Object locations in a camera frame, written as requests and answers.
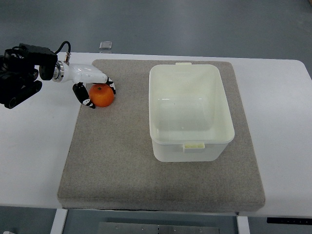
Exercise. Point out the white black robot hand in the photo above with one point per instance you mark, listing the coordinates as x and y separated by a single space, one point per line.
83 76

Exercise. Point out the orange fruit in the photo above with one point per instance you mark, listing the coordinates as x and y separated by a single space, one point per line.
101 95

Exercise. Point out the white plastic box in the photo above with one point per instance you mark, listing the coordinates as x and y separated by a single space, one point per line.
189 116

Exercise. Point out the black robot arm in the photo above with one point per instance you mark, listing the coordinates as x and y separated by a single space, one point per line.
20 68

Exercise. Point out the grey felt mat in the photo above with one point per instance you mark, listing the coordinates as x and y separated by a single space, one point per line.
111 165

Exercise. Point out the white left table leg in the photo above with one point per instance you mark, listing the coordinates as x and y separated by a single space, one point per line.
59 221

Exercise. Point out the white table leg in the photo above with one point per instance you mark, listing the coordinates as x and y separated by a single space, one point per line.
59 221
243 225

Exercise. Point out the white right table leg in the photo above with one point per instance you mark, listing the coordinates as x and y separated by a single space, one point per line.
243 225

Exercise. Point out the black table control panel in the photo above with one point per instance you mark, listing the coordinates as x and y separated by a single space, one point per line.
286 220

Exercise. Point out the grey metal base plate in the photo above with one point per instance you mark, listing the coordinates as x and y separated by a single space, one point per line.
135 228

